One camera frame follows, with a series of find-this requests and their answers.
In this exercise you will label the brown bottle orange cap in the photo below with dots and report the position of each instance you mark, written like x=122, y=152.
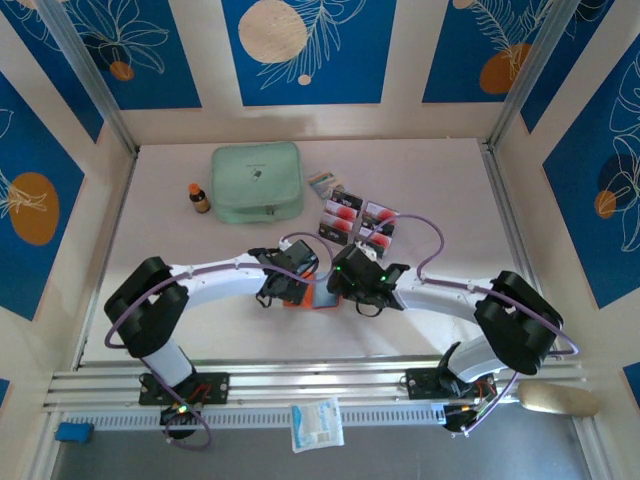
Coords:
x=199, y=200

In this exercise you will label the tan oval object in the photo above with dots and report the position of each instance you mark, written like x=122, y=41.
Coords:
x=560, y=400

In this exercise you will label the black controller board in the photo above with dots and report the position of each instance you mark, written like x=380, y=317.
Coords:
x=457, y=420
x=172, y=417

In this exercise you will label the black card red circle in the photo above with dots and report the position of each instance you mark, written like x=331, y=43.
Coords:
x=344, y=206
x=382, y=240
x=337, y=230
x=382, y=215

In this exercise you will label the blue sponge block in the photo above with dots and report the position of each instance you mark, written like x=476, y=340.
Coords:
x=74, y=432

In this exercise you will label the orange card holder wallet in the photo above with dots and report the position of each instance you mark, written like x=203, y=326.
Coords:
x=292, y=303

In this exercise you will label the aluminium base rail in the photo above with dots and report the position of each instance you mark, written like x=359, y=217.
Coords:
x=310, y=380

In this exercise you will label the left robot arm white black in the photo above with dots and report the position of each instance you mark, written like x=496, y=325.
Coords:
x=150, y=310

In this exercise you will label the aluminium frame post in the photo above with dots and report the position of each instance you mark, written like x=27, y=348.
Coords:
x=89, y=75
x=532, y=75

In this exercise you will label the small colourful printed box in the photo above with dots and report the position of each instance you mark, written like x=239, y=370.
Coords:
x=322, y=181

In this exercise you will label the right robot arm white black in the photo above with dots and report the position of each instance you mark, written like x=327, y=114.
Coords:
x=520, y=325

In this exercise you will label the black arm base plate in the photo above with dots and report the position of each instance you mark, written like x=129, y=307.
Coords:
x=215, y=387
x=420, y=382

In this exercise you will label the aluminium table side rail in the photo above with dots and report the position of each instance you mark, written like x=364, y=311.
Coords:
x=496, y=175
x=113, y=235

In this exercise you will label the white blue wipes packet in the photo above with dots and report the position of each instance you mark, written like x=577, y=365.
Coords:
x=317, y=425

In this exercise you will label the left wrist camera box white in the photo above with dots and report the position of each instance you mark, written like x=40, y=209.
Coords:
x=286, y=245

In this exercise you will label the mint green zip pouch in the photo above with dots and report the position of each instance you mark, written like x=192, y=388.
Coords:
x=255, y=180

